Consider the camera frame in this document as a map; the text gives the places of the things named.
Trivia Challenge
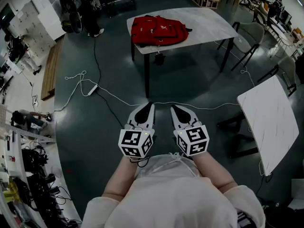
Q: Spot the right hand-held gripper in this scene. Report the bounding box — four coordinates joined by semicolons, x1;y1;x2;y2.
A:
170;104;210;157

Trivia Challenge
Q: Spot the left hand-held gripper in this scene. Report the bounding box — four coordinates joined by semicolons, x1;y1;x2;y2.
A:
118;101;156;159

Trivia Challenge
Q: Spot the red backpack bag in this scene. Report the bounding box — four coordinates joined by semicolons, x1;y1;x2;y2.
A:
131;15;193;48

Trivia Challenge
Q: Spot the person's left forearm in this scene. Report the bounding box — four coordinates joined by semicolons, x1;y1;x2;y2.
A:
102;154;143;200

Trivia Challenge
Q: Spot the person's right forearm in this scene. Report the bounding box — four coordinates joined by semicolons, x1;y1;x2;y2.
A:
191;151;238;195

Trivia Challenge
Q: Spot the white power strip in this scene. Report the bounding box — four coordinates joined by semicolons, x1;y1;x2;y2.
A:
87;84;99;96

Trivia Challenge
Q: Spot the person's white sweater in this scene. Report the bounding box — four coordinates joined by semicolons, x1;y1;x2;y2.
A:
80;152;266;228

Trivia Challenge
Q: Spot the white marble-top table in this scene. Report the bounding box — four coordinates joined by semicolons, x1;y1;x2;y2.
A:
237;74;300;177

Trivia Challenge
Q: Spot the grey stone-top table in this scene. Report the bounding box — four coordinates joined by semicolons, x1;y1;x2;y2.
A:
126;7;239;99

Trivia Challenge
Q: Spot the wooden slatted bench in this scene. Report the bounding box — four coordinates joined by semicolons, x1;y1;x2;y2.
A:
40;35;66;102

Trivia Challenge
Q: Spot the grey padded chair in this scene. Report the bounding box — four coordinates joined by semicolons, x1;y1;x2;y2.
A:
217;21;266;71
257;56;298;97

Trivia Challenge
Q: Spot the black wheeled cart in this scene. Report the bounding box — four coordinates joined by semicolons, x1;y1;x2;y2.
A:
56;0;84;34

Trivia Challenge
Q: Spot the white round table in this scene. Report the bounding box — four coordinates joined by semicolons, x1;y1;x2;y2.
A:
267;23;292;58

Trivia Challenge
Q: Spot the white workbench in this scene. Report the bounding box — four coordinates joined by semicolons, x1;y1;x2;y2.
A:
0;122;83;228

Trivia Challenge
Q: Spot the white locker cabinet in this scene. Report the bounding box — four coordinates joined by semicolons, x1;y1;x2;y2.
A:
9;0;67;71

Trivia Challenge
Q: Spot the long white cable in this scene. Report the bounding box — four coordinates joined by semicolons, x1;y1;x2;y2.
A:
54;70;241;113

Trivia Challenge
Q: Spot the black wrist strap cord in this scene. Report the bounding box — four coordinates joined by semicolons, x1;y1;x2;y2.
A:
129;155;151;168

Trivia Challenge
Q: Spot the black fuzzy keychain charm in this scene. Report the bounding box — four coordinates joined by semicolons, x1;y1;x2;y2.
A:
153;45;166;66

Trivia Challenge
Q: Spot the long black cable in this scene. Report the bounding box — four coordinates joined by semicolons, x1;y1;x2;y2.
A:
93;36;124;129

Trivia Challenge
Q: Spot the thin white cable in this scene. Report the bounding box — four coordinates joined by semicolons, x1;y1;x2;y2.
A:
213;40;256;88

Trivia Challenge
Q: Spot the pile of black cables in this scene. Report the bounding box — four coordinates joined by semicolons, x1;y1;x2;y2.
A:
13;147;79;228

